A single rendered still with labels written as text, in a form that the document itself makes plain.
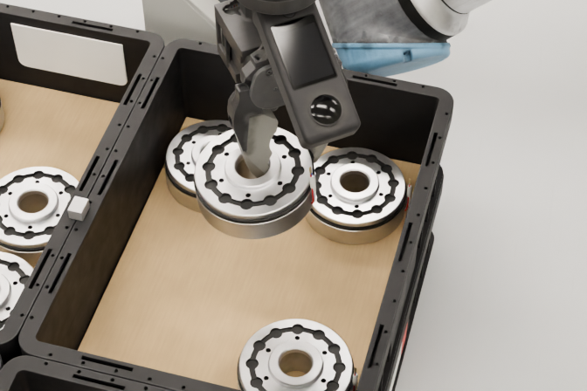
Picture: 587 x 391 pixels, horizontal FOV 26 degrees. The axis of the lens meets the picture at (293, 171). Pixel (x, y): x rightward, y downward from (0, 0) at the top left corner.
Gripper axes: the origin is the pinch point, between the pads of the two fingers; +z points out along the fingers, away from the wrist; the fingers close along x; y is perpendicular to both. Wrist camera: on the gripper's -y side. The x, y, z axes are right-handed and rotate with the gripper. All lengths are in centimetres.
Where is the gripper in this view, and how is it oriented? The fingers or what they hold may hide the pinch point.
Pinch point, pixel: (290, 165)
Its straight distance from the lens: 109.6
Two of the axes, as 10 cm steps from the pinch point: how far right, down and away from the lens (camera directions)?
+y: -3.9, -6.9, 6.1
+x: -9.2, 3.0, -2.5
